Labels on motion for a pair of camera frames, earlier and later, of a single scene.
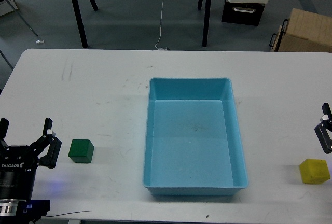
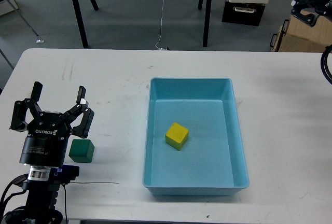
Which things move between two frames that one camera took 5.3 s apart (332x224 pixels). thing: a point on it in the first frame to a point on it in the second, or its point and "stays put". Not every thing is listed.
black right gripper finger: [321, 130] to [307, 4]
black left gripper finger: [49, 159] to [82, 106]
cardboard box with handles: [304, 31] stays put
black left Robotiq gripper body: [18, 167] to [46, 144]
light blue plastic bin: [193, 144] stays put
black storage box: [242, 13] stays put
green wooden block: [81, 151] stays put
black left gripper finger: [4, 125] to [19, 122]
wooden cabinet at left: [8, 5] stays put
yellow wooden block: [314, 171] to [177, 136]
